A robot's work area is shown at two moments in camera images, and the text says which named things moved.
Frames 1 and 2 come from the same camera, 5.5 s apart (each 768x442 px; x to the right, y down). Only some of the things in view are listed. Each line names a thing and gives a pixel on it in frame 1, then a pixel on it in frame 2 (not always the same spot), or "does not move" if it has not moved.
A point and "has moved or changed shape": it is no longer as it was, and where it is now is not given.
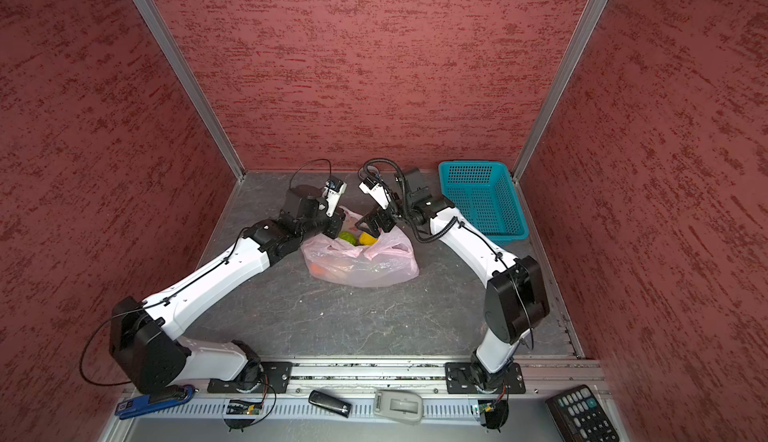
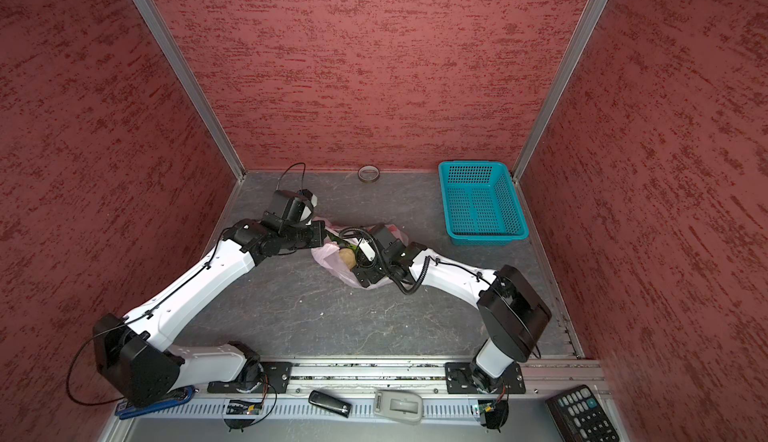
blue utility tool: x=164 y=397 does not move
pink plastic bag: x=354 y=258 has moved or changed shape
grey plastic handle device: x=398 y=405 does not move
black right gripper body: x=387 y=216 -> x=376 y=269
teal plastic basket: x=485 y=195 does not move
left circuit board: x=243 y=407 does not move
